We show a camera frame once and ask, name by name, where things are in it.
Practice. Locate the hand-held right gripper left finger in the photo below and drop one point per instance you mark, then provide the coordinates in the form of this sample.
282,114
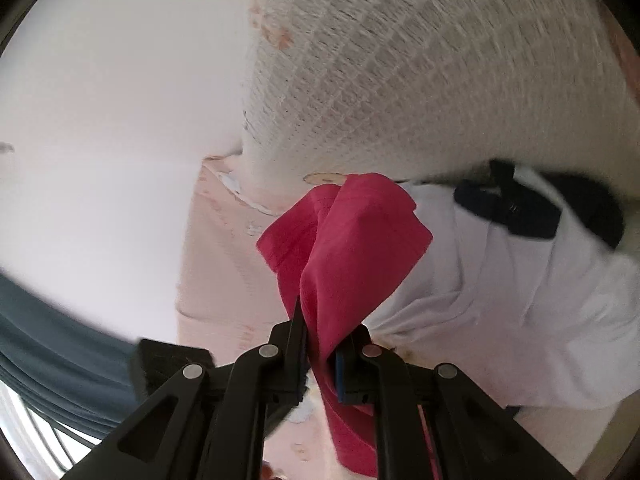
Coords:
292,355

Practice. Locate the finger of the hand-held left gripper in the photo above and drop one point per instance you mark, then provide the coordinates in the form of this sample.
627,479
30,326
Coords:
525,215

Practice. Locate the pink cartoon cat printed blanket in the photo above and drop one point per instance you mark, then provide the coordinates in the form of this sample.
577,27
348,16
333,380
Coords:
400,60

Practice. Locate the white printed garment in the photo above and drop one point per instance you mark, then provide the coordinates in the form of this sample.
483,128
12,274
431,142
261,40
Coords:
500,310

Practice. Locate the magenta garment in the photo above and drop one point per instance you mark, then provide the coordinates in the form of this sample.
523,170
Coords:
350,240

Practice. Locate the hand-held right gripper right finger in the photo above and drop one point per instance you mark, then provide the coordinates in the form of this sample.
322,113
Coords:
341,375

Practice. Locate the grey-blue curtain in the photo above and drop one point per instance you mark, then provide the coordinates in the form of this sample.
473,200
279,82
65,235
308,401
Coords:
50,330

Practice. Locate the bright window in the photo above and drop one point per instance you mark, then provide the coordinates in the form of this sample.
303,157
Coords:
30,425

